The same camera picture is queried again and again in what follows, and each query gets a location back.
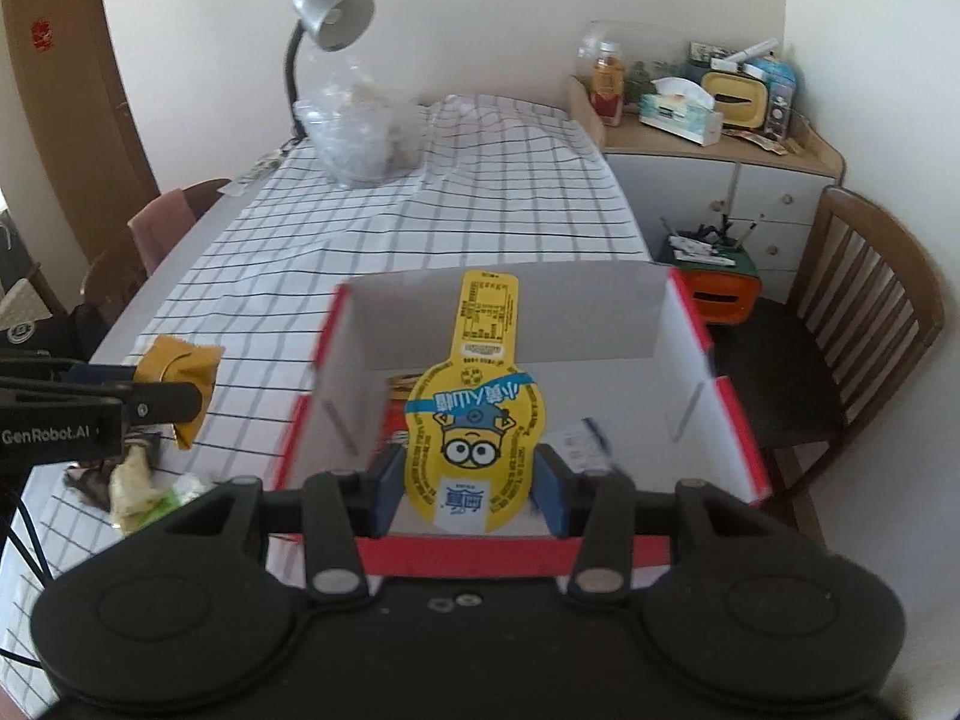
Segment white blue biscuit packet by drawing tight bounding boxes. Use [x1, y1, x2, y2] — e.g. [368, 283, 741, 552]
[553, 418, 615, 476]

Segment yellow minion snack packet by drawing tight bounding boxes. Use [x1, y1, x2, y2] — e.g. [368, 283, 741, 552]
[404, 270, 545, 535]

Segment red chips bag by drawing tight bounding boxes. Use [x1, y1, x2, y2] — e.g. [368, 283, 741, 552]
[381, 374, 420, 445]

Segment pale yellow snack bag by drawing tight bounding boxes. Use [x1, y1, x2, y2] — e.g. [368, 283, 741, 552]
[109, 442, 163, 535]

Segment small yellow snack packet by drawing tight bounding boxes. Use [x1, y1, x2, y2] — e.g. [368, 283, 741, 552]
[133, 335, 224, 450]

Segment red cardboard box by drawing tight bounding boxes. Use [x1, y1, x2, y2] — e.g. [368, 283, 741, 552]
[275, 260, 770, 577]

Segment black snack packet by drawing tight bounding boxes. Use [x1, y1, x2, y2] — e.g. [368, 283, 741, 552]
[64, 465, 110, 512]

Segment green cracker packet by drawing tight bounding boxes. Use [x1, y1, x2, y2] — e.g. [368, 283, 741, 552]
[153, 473, 212, 517]

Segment black bag on chair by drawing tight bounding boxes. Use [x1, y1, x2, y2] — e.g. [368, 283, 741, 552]
[0, 278, 83, 359]

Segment left wooden chair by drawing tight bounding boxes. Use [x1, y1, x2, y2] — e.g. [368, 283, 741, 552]
[82, 179, 228, 327]

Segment wooden chair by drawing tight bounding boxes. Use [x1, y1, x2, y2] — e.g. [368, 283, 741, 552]
[708, 187, 946, 507]
[82, 179, 228, 327]

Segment pink cloth on chair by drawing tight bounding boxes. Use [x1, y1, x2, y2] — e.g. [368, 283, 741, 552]
[127, 188, 197, 275]

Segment orange green desk organizer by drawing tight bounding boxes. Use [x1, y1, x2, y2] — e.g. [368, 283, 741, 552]
[658, 213, 761, 325]

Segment right wooden chair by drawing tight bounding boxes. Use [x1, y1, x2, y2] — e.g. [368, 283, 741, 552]
[708, 187, 946, 507]

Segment checkered white tablecloth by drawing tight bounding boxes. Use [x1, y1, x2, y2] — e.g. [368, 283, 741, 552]
[0, 92, 655, 714]

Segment brown wooden door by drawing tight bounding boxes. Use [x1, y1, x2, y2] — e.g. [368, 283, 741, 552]
[2, 0, 158, 262]

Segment clear plastic bag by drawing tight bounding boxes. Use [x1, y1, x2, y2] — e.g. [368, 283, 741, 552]
[293, 60, 428, 188]

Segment white wooden sideboard cabinet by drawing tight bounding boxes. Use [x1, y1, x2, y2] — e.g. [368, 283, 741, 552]
[566, 76, 846, 302]

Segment green white tissue box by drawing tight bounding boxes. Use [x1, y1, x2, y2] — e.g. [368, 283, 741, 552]
[640, 76, 724, 146]

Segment blue box on cabinet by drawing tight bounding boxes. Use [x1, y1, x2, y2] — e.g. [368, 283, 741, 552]
[748, 55, 797, 142]

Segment silver gooseneck desk lamp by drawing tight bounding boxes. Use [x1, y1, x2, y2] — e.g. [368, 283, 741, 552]
[283, 0, 376, 143]

